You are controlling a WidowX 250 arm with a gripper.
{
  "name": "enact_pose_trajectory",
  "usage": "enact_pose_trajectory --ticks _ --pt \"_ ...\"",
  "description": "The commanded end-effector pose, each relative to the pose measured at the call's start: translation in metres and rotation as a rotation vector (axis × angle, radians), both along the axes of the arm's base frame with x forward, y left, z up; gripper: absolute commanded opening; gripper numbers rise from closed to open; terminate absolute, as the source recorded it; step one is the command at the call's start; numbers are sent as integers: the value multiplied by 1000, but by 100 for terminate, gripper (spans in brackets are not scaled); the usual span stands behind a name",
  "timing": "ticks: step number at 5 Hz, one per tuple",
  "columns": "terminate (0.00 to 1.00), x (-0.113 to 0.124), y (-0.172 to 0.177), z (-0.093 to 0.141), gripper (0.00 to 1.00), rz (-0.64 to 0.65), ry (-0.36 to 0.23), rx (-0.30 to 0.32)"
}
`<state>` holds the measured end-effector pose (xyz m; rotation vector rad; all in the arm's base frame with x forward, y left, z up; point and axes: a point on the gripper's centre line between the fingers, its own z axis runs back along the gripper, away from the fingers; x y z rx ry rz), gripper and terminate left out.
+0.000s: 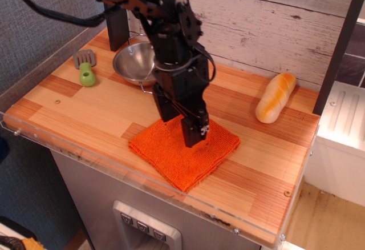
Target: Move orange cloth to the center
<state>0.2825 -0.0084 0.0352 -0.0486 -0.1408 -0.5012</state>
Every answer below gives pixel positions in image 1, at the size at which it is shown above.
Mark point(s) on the white toy sink unit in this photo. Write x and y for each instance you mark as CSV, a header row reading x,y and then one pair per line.
x,y
336,163

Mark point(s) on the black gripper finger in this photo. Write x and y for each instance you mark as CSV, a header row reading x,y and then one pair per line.
x,y
194,131
166,107

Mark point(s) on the dark right frame post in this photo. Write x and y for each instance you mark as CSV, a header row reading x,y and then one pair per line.
x,y
339,51

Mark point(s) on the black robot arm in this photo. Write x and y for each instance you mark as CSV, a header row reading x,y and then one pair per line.
x,y
171,27

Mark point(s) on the grey toy fridge cabinet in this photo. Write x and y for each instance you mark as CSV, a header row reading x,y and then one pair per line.
x,y
94,192

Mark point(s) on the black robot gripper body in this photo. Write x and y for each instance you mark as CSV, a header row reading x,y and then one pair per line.
x,y
185,82

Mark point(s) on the silver dispenser panel with buttons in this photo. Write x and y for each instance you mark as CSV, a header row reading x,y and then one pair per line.
x,y
139,230

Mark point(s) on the green handled grey spatula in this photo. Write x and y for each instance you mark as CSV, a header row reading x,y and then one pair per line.
x,y
84,60

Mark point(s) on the clear acrylic edge guard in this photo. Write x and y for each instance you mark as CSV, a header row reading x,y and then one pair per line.
x,y
252,190

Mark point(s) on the orange cloth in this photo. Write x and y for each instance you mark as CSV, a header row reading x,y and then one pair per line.
x,y
162,146

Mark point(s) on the stainless steel bowl with handles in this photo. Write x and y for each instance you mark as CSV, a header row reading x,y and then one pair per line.
x,y
135,63

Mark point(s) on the yellow object at corner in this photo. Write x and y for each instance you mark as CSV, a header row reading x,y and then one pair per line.
x,y
30,244

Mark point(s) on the toy bread loaf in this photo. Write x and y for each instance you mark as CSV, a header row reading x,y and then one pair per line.
x,y
275,97

